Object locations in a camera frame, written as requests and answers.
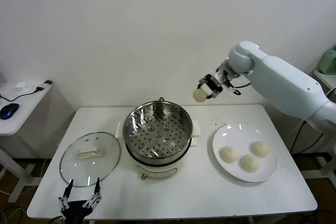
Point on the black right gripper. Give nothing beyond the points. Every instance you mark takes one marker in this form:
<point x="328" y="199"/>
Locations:
<point x="213" y="84"/>

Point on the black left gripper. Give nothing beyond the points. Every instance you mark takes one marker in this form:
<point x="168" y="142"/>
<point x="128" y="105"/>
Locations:
<point x="75" y="209"/>

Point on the white steamed baozi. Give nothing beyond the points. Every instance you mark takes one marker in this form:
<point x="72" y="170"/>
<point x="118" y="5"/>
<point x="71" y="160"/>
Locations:
<point x="261" y="148"/>
<point x="200" y="96"/>
<point x="250" y="163"/>
<point x="229" y="154"/>

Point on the round glass pot lid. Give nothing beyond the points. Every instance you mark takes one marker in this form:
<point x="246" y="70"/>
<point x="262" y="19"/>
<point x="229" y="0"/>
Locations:
<point x="89" y="153"/>

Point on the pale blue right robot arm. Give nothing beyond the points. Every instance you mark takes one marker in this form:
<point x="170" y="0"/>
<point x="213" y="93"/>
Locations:
<point x="283" y="82"/>

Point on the perforated steel steamer basket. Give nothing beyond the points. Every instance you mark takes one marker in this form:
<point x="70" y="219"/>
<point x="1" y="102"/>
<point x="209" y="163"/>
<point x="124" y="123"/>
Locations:
<point x="157" y="134"/>

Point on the small dark crumbs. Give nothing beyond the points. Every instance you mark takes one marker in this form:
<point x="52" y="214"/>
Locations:
<point x="218" y="123"/>

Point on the large white round plate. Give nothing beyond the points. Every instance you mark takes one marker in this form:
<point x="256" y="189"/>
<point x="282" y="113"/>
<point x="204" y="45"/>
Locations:
<point x="221" y="137"/>

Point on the cream electric cooker base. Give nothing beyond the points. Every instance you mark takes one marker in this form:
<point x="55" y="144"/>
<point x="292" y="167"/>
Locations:
<point x="157" y="172"/>

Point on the white side table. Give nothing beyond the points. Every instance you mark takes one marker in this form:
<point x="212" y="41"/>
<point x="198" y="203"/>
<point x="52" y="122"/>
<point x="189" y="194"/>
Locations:
<point x="26" y="108"/>

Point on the blue computer mouse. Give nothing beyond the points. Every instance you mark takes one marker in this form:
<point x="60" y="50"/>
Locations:
<point x="9" y="110"/>

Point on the small crumpled white object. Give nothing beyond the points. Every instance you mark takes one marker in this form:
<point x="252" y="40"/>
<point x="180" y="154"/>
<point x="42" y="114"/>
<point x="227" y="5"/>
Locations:
<point x="22" y="86"/>

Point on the mint green appliance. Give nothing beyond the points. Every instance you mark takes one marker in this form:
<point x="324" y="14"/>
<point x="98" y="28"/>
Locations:
<point x="328" y="61"/>

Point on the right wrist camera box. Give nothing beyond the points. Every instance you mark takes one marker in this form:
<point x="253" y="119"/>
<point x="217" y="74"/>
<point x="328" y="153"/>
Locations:
<point x="222" y="73"/>

